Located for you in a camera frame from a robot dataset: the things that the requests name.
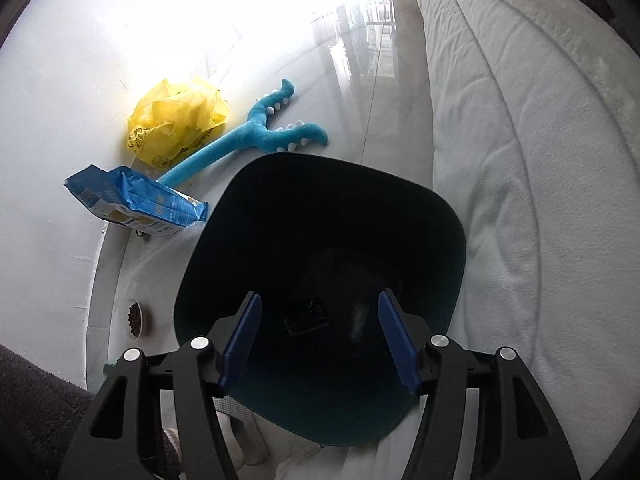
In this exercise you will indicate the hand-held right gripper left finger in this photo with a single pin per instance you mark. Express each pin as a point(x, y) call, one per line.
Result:
point(242, 340)

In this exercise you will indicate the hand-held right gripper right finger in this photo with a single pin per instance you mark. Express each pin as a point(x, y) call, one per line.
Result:
point(397, 340)

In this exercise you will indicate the dark plastic waste bin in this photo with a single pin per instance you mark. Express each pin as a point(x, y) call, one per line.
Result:
point(310, 220)

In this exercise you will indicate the small pet food bowl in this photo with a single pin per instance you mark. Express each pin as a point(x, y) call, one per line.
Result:
point(134, 317)

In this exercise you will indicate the blue printed food packet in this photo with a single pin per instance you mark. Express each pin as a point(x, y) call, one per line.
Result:
point(135, 195)

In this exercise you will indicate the blue plush toy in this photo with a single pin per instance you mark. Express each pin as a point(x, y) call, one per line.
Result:
point(250, 135)

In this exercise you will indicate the plush bed sheet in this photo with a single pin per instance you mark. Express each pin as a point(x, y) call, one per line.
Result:
point(500, 160)

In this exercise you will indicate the dark fleece clothing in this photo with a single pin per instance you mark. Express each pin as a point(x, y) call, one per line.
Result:
point(35, 400)

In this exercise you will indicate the yellow plastic bag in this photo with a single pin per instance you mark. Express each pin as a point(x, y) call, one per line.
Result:
point(170, 115)

